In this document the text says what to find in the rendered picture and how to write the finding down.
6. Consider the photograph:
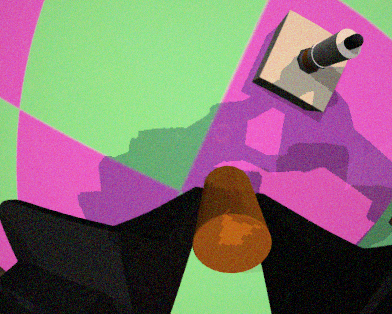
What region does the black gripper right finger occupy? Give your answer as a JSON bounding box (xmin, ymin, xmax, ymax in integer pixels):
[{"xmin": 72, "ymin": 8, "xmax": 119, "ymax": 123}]
[{"xmin": 256, "ymin": 193, "xmax": 392, "ymax": 314}]

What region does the brown cylinder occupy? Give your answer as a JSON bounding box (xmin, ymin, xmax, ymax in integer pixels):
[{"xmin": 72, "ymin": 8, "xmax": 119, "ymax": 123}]
[{"xmin": 192, "ymin": 166, "xmax": 272, "ymax": 273}]

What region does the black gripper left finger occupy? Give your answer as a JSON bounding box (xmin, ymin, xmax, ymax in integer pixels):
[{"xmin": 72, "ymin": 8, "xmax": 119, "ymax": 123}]
[{"xmin": 0, "ymin": 187, "xmax": 203, "ymax": 314}]

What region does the beige square block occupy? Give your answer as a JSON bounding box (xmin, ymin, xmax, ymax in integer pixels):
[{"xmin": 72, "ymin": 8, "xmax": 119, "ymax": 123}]
[{"xmin": 252, "ymin": 10, "xmax": 347, "ymax": 112}]

